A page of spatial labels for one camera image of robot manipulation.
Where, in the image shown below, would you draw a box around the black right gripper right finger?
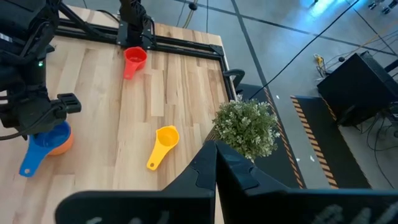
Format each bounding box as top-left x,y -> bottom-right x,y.
216,141 -> 398,224

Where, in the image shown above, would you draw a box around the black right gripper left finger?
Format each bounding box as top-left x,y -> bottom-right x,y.
55,140 -> 218,224

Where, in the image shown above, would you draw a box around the blue measuring cup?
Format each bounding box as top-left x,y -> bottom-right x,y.
19,121 -> 72,178

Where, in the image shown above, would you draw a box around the large orange measuring cup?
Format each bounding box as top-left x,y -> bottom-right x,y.
46,130 -> 75,156

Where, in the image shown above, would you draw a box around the yellow measuring cup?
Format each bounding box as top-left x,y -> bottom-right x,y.
146,125 -> 180,171

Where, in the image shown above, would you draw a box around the red measuring cup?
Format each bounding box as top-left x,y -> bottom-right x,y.
123,46 -> 148,80

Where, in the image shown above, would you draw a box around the potted green plant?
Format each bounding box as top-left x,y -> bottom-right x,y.
212,98 -> 280,161

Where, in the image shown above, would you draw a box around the black mat two striped edges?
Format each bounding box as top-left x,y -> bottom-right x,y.
290,95 -> 373,190

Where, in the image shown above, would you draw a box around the black mat one striped edge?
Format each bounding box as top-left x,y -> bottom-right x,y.
236,83 -> 307,190

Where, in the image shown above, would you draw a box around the black table clamp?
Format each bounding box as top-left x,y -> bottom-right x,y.
223,68 -> 246,94

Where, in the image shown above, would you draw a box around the black equipment box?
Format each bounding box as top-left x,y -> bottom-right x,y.
316,50 -> 398,128

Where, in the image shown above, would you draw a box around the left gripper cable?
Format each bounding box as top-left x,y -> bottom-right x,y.
0,105 -> 60,141

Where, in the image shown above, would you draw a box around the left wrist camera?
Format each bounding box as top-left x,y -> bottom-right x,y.
57,92 -> 83,114

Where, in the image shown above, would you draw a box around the black aluminium table frame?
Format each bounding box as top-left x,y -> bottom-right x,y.
55,2 -> 237,102

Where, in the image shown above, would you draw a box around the long black floor cable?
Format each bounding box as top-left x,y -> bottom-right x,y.
248,0 -> 361,100

